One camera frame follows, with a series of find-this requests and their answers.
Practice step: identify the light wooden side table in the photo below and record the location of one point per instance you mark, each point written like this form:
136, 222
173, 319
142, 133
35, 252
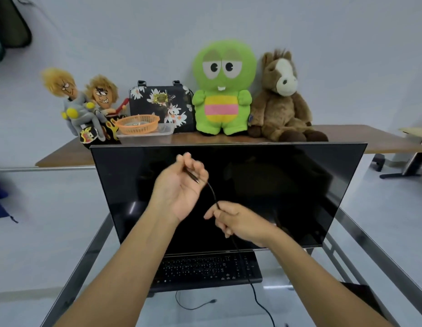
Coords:
415, 146

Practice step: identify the person's right hand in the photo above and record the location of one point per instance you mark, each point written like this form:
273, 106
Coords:
246, 223

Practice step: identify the blond doll in grey suit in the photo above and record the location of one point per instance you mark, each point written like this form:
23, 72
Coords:
79, 110

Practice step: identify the blond doll in flame outfit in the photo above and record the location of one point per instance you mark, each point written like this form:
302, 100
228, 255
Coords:
102, 98

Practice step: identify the orange plastic basket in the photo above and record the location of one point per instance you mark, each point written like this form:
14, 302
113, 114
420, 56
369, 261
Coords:
137, 125

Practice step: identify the person's left forearm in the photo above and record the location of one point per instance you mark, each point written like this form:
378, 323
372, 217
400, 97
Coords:
129, 269

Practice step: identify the person's right thumb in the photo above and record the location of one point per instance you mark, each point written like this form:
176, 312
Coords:
213, 212

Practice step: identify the black floral handbag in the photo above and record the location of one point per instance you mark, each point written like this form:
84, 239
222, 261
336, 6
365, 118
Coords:
170, 105

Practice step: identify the person's left hand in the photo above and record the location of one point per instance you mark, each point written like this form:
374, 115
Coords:
173, 194

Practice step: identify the brown wooden desk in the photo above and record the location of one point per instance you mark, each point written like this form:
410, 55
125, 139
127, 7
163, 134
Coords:
350, 134

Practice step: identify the black keyboard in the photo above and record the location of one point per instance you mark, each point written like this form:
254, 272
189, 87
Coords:
204, 270

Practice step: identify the black chair seat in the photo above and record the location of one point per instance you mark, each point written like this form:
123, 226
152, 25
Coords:
364, 296

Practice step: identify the dark hanging bag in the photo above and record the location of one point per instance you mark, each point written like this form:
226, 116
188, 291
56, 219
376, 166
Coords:
10, 23

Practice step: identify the black flat monitor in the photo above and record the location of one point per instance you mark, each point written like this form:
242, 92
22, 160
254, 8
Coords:
282, 187

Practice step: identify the green plush monster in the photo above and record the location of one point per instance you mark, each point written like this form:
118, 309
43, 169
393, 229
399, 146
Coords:
224, 91

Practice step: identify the person's left thumb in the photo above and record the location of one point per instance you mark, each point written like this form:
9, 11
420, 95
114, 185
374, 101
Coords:
183, 161

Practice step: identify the brown plush horse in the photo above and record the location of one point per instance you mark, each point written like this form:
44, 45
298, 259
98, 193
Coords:
280, 108

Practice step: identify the person's right forearm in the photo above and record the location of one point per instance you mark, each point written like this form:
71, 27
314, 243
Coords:
313, 286

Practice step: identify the clear plastic container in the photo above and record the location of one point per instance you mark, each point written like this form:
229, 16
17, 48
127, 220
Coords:
165, 129

